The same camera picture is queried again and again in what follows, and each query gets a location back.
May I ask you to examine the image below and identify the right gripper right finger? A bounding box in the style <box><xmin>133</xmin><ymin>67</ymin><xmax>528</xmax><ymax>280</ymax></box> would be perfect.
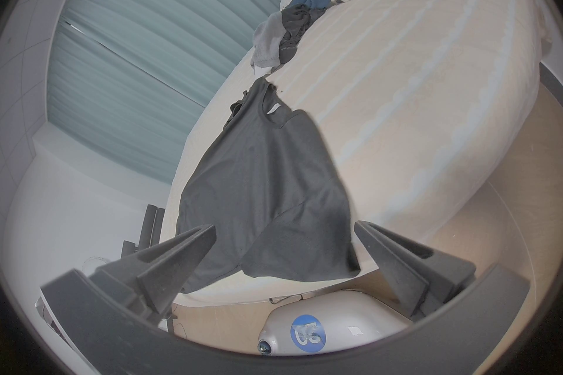
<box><xmin>354</xmin><ymin>220</ymin><xmax>476</xmax><ymax>319</ymax></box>

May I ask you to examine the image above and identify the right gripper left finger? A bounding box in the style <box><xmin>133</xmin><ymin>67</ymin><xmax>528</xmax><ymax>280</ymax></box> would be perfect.
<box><xmin>90</xmin><ymin>225</ymin><xmax>217</xmax><ymax>316</ymax></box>

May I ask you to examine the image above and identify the black T-shirt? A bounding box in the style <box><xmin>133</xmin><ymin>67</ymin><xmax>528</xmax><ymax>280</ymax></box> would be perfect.
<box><xmin>175</xmin><ymin>76</ymin><xmax>362</xmax><ymax>294</ymax></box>

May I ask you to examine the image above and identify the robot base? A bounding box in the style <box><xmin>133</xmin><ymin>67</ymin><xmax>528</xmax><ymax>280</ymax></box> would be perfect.
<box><xmin>255</xmin><ymin>292</ymin><xmax>414</xmax><ymax>358</ymax></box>

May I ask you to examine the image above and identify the bed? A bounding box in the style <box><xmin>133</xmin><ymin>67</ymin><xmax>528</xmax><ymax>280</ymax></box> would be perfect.
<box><xmin>163</xmin><ymin>0</ymin><xmax>555</xmax><ymax>308</ymax></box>

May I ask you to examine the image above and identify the pile of clothes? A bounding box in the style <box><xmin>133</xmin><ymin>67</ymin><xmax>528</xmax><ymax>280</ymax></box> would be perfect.
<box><xmin>251</xmin><ymin>0</ymin><xmax>374</xmax><ymax>68</ymax></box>

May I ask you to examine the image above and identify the black chest of drawers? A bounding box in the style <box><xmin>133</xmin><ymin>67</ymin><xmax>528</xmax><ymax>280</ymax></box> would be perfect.
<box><xmin>121</xmin><ymin>204</ymin><xmax>166</xmax><ymax>256</ymax></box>

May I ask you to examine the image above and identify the blue-green curtain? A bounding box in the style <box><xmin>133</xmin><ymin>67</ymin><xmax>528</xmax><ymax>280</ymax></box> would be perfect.
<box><xmin>62</xmin><ymin>0</ymin><xmax>294</xmax><ymax>107</ymax></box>
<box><xmin>46</xmin><ymin>19</ymin><xmax>208</xmax><ymax>185</ymax></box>

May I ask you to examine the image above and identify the black cable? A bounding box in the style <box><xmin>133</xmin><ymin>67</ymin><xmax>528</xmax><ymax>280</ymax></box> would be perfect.
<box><xmin>268</xmin><ymin>292</ymin><xmax>304</xmax><ymax>305</ymax></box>

